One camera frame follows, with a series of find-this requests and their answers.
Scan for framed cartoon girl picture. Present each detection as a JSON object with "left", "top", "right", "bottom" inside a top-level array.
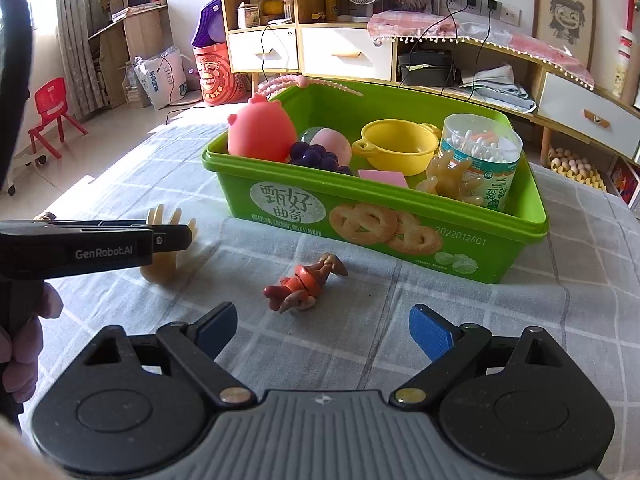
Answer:
[{"left": 533, "top": 0, "right": 598, "bottom": 70}]

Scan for pink tablecloth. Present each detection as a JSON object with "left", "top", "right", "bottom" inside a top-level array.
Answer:
[{"left": 367, "top": 11, "right": 596, "bottom": 91}]

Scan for person's left hand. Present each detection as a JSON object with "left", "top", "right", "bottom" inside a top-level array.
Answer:
[{"left": 1, "top": 283, "right": 63, "bottom": 403}]

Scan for pink block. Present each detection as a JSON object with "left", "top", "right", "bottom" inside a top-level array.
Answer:
[{"left": 358, "top": 169, "right": 408, "bottom": 188}]

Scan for white shopping bag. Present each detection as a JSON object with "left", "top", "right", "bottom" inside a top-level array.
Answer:
[{"left": 132, "top": 46, "right": 188, "bottom": 110}]

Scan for pink pig toy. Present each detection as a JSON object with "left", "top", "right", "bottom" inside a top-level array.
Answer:
[{"left": 228, "top": 94, "right": 297, "bottom": 162}]

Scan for cotton swab jar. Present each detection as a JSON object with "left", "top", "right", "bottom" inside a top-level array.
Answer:
[{"left": 440, "top": 113, "right": 523, "bottom": 211}]

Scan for green plastic cookie bin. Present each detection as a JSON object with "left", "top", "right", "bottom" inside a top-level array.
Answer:
[{"left": 202, "top": 81, "right": 549, "bottom": 284}]

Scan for red patterned bag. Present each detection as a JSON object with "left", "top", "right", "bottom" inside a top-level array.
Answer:
[{"left": 193, "top": 42, "right": 247, "bottom": 106}]

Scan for purple plastic stool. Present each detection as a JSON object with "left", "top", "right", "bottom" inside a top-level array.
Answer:
[{"left": 191, "top": 0, "right": 226, "bottom": 49}]

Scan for black bag on shelf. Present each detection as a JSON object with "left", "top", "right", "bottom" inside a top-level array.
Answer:
[{"left": 398, "top": 50, "right": 461, "bottom": 87}]

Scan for grey checked cloth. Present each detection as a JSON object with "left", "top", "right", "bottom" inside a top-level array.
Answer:
[{"left": 37, "top": 119, "right": 639, "bottom": 479}]

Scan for beige rubber toy hand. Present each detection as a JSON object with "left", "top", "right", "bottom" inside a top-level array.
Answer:
[{"left": 416, "top": 151, "right": 484, "bottom": 206}]

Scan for red child chair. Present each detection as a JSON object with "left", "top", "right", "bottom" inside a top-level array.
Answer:
[{"left": 28, "top": 77, "right": 88, "bottom": 159}]

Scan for egg tray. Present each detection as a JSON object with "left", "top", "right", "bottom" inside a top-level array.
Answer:
[{"left": 547, "top": 146, "right": 606, "bottom": 191}]

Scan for yellow toy pot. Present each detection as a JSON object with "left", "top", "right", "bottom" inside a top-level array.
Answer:
[{"left": 352, "top": 119, "right": 442, "bottom": 177}]

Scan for wooden shelf unit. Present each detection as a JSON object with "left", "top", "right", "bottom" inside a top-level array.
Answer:
[{"left": 218, "top": 0, "right": 352, "bottom": 76}]

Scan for pink round toy ball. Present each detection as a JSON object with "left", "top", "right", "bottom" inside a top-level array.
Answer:
[{"left": 302, "top": 127, "right": 352, "bottom": 166}]

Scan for purple toy grapes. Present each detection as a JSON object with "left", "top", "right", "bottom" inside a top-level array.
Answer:
[{"left": 290, "top": 141, "right": 352, "bottom": 174}]

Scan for small red brown figurine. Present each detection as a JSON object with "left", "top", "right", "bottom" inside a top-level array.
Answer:
[{"left": 264, "top": 252, "right": 348, "bottom": 313}]

